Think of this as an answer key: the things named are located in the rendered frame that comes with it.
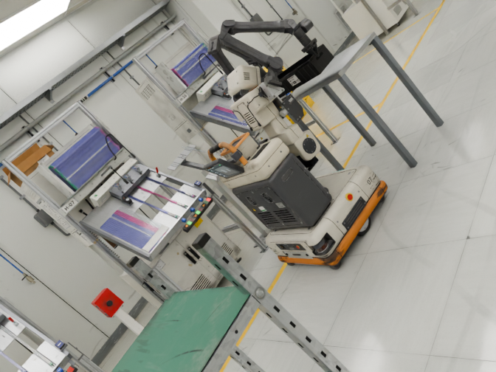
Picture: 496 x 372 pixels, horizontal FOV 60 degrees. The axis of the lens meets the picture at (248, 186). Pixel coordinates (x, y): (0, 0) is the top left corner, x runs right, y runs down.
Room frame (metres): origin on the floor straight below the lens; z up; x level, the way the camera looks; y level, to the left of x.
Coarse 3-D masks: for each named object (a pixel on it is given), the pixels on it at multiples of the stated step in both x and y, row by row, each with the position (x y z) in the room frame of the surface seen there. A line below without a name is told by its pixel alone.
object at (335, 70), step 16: (352, 48) 2.82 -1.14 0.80; (384, 48) 2.71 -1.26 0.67; (336, 64) 2.80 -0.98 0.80; (320, 80) 2.77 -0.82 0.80; (304, 96) 2.90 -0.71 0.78; (336, 96) 3.32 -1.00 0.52; (352, 96) 2.57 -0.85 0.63; (416, 96) 2.71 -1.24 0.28; (368, 112) 2.55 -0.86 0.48; (432, 112) 2.70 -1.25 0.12; (304, 128) 3.14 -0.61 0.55; (384, 128) 2.54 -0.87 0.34; (320, 144) 3.15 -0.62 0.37; (400, 144) 2.55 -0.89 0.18; (336, 160) 3.15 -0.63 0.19
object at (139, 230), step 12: (120, 216) 3.28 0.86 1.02; (132, 216) 3.25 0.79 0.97; (144, 216) 3.22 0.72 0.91; (108, 228) 3.21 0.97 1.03; (120, 228) 3.18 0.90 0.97; (132, 228) 3.15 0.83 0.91; (144, 228) 3.13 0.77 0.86; (156, 228) 3.10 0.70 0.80; (168, 228) 3.07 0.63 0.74; (132, 240) 3.07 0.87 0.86; (144, 240) 3.04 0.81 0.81; (156, 240) 3.01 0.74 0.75
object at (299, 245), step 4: (300, 240) 2.35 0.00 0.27; (304, 240) 2.32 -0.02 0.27; (272, 244) 2.66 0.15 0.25; (276, 244) 2.62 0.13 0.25; (280, 244) 2.57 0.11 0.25; (284, 244) 2.52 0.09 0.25; (288, 244) 2.49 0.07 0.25; (292, 244) 2.44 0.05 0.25; (296, 244) 2.40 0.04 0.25; (300, 244) 2.36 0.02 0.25; (304, 244) 2.31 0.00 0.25; (276, 248) 2.66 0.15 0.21; (280, 248) 2.61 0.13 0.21; (284, 248) 2.56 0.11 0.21; (288, 248) 2.53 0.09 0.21; (292, 248) 2.47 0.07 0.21; (296, 248) 2.44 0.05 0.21; (300, 248) 2.39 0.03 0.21; (304, 248) 2.36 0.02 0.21; (308, 248) 2.31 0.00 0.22; (312, 248) 2.30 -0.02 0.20
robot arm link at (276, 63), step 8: (224, 32) 2.64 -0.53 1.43; (224, 40) 2.63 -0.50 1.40; (232, 40) 2.63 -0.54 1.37; (232, 48) 2.65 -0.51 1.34; (240, 48) 2.61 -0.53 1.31; (248, 48) 2.60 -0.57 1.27; (248, 56) 2.61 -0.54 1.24; (256, 56) 2.58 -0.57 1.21; (264, 56) 2.56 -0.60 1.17; (264, 64) 2.57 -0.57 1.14; (272, 64) 2.52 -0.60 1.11; (280, 64) 2.51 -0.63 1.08
